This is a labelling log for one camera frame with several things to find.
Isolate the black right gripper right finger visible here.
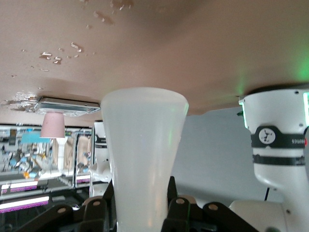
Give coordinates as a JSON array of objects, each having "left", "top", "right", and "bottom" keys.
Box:
[{"left": 160, "top": 176, "right": 260, "bottom": 232}]

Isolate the silver digital kitchen scale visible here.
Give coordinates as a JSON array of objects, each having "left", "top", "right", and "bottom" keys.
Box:
[{"left": 33, "top": 96, "right": 101, "bottom": 118}]

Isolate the cluttered storage shelf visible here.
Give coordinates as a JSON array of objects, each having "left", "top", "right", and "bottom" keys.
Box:
[{"left": 0, "top": 123, "right": 94, "bottom": 213}]

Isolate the translucent squeeze bottle orange cap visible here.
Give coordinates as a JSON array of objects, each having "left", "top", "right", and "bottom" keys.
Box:
[{"left": 100, "top": 87, "right": 189, "bottom": 232}]

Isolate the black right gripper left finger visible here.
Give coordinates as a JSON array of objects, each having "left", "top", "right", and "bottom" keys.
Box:
[{"left": 14, "top": 178, "right": 118, "bottom": 232}]

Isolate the brown table cover mat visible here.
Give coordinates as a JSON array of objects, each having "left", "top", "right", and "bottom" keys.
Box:
[{"left": 0, "top": 0, "right": 309, "bottom": 126}]

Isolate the pink plastic cup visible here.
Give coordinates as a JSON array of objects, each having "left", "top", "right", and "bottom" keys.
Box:
[{"left": 40, "top": 112, "right": 66, "bottom": 139}]

